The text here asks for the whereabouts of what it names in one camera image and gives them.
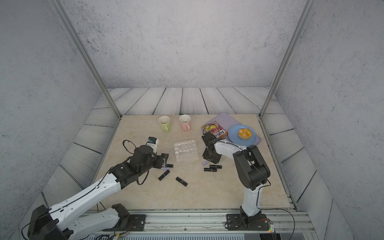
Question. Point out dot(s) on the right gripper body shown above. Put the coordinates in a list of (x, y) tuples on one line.
[(212, 158)]

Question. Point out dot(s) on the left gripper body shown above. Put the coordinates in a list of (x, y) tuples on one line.
[(157, 162)]

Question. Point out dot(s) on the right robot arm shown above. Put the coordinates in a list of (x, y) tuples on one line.
[(251, 167)]

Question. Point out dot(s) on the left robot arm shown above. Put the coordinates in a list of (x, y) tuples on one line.
[(64, 221)]

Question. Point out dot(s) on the clear acrylic lipstick organizer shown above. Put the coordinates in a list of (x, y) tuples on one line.
[(186, 150)]

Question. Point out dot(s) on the black lipstick right upper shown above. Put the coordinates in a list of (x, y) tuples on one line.
[(215, 166)]

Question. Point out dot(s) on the black lipstick left diagonal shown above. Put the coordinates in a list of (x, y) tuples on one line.
[(164, 175)]

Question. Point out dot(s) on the black lipstick right lower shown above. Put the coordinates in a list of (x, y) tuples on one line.
[(210, 169)]

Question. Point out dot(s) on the candy bag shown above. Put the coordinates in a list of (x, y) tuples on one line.
[(215, 129)]

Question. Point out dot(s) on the black lipstick centre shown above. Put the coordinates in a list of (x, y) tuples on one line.
[(181, 181)]

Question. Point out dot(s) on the green mug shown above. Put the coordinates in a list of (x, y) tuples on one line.
[(165, 123)]

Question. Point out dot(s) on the blue plate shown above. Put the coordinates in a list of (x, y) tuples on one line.
[(233, 136)]

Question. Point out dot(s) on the lavender tray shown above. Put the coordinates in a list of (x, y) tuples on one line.
[(231, 120)]

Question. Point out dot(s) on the bread roll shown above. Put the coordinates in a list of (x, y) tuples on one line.
[(245, 133)]

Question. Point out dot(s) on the pink mug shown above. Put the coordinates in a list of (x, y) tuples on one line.
[(185, 122)]

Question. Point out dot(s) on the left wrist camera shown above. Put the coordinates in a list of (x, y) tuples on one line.
[(153, 143)]

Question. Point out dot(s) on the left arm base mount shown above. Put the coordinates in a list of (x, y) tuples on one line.
[(128, 222)]

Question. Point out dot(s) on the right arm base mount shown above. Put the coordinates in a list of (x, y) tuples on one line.
[(242, 222)]

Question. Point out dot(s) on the aluminium rail front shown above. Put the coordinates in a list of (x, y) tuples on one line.
[(289, 225)]

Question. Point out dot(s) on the left aluminium frame post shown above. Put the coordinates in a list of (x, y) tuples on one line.
[(68, 26)]

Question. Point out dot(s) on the aluminium frame post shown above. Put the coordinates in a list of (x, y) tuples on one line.
[(308, 7), (68, 26)]

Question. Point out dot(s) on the right aluminium frame post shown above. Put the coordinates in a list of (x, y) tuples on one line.
[(308, 7)]

